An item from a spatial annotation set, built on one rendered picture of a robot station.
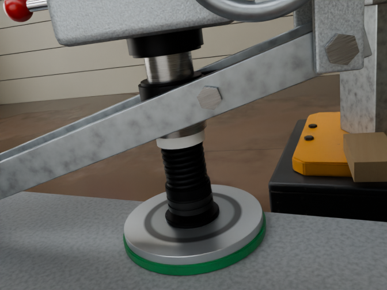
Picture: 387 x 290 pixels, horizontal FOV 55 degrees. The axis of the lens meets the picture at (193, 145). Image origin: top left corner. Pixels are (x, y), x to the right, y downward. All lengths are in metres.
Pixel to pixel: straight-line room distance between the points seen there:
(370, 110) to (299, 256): 0.67
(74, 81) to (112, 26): 7.41
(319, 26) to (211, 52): 6.24
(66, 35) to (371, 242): 0.45
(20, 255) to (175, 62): 0.39
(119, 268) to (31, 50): 7.78
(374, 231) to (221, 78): 0.30
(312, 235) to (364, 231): 0.07
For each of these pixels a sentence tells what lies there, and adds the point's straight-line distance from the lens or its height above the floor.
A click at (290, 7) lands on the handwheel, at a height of 1.18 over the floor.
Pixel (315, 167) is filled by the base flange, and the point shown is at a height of 0.77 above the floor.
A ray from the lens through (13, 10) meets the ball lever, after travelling 0.49.
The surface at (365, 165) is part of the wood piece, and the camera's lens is 0.91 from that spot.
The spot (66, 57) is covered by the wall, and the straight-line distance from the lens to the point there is 7.80.
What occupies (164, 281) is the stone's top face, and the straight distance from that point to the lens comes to 0.51.
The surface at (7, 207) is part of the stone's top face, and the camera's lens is 0.86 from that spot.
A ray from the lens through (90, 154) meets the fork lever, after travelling 0.51.
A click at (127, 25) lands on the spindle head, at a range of 0.41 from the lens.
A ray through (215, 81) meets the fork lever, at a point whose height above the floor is 1.11.
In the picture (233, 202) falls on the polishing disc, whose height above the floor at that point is 0.90.
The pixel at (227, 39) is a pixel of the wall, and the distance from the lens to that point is 6.57.
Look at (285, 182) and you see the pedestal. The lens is 1.02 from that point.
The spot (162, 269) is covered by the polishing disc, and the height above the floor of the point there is 0.88.
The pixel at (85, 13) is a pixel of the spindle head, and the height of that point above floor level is 1.20.
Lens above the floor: 1.18
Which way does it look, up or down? 19 degrees down
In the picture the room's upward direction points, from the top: 8 degrees counter-clockwise
